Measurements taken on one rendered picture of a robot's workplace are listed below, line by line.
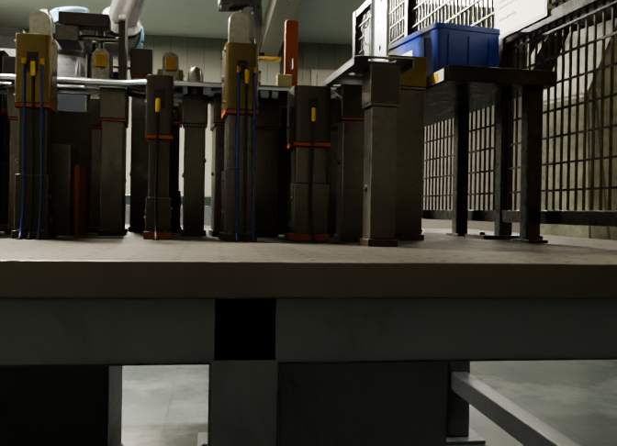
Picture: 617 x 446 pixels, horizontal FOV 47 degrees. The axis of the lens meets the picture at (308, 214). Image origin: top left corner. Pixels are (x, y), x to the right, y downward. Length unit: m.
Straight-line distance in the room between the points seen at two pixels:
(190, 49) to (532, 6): 7.45
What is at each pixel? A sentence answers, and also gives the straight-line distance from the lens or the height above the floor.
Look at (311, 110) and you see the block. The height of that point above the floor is 0.93.
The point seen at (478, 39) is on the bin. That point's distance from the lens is 1.62.
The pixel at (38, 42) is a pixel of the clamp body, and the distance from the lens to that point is 1.30.
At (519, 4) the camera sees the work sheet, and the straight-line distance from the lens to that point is 1.62.
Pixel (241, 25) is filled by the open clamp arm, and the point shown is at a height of 1.09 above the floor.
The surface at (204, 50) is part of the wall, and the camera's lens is 8.82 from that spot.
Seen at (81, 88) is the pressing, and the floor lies 1.00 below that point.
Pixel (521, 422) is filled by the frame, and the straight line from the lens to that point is 1.94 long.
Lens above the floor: 0.75
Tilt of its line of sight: level
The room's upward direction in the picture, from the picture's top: 1 degrees clockwise
